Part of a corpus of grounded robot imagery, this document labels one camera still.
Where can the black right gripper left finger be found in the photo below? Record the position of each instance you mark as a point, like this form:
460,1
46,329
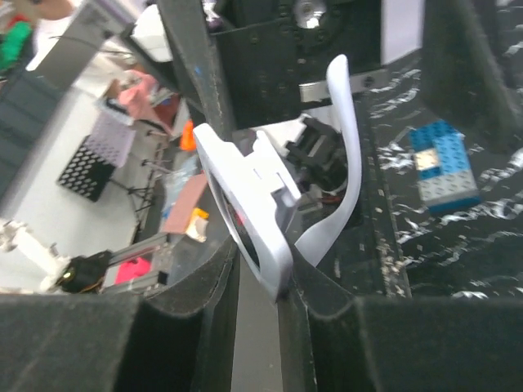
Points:
178,339

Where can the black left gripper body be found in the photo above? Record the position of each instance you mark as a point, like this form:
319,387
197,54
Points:
275,54

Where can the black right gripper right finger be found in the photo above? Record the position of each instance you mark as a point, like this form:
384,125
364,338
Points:
333,341

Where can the blue grey brick block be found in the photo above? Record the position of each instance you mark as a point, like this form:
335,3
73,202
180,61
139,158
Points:
446,182

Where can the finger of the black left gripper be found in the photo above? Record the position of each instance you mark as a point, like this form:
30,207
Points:
471,62
197,64

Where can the white frame sunglasses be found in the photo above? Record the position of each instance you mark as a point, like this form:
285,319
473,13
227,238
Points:
257,196

